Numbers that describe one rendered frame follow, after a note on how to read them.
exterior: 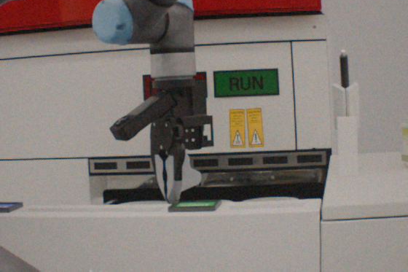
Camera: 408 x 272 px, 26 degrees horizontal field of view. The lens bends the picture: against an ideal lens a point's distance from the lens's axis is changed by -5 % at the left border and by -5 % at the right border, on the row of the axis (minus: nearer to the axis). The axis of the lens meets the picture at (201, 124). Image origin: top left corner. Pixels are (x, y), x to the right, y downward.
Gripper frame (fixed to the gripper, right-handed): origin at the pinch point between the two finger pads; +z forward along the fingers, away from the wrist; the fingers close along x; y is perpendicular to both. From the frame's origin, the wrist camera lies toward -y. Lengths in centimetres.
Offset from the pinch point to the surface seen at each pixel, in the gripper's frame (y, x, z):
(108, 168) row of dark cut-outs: -0.5, 21.3, -4.1
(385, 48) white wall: 142, 94, -28
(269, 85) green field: 22.2, 0.8, -18.1
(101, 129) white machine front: -1.2, 21.7, -11.5
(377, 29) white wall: 140, 95, -34
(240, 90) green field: 18.3, 4.2, -17.4
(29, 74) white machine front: -11.9, 31.0, -22.5
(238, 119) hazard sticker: 18.0, 4.8, -12.3
